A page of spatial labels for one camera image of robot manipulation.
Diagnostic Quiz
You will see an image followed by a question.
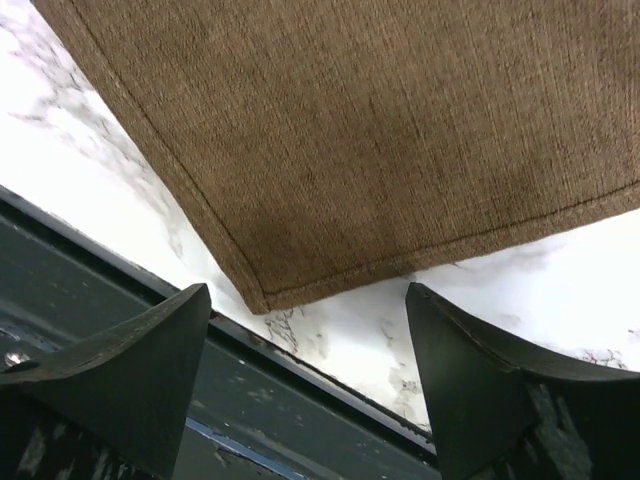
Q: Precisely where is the black mounting base rail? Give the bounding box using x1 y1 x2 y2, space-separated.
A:
1 190 438 479

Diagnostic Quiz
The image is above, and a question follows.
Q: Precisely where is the brown cloth napkin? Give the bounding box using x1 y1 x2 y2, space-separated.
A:
36 1 639 314

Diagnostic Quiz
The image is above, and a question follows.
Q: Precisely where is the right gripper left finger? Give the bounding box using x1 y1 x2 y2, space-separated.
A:
1 284 210 479

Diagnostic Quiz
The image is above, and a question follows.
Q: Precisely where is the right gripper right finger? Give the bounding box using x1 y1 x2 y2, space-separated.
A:
405 283 639 480

